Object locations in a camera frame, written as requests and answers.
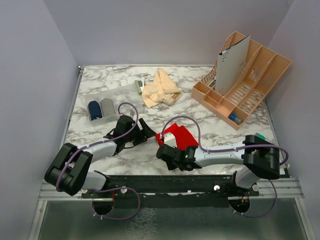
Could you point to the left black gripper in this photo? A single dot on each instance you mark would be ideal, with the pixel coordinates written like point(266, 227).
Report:
point(145, 133)

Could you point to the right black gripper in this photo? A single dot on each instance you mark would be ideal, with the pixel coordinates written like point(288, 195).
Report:
point(170, 166)

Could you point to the red boxer underwear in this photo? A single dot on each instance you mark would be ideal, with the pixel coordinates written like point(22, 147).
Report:
point(183, 137)

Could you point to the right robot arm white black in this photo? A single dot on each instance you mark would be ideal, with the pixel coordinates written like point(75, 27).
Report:
point(260, 159)

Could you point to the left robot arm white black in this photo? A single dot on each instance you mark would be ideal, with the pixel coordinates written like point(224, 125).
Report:
point(69, 170)

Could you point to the beige underwear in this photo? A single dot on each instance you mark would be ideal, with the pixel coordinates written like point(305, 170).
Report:
point(161, 90)

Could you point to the grey rolled underwear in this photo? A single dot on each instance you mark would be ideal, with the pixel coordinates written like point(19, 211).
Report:
point(107, 107)

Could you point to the navy rolled underwear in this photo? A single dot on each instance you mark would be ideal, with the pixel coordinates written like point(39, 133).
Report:
point(94, 110)

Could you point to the clear plastic storage box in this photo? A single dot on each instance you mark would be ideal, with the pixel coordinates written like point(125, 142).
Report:
point(119, 95)

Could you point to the blue capped small bottle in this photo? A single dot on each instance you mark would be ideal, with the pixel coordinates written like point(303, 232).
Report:
point(235, 118)

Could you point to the green grey eraser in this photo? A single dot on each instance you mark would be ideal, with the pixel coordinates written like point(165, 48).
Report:
point(260, 136)

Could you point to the peach desk organizer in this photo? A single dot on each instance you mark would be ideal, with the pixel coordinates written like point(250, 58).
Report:
point(262, 70)

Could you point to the white folder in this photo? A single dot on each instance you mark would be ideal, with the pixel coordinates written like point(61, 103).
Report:
point(230, 63)

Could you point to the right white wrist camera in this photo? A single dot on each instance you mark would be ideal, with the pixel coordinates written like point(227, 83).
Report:
point(170, 140)

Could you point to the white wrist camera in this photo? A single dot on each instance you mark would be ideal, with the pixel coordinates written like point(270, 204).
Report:
point(170, 140)
point(130, 113)

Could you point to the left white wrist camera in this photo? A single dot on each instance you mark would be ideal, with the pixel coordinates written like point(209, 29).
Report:
point(130, 113)

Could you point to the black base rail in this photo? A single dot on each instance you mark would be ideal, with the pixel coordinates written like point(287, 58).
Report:
point(168, 191)

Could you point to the aluminium frame rail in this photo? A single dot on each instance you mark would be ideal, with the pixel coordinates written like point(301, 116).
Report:
point(78, 130)

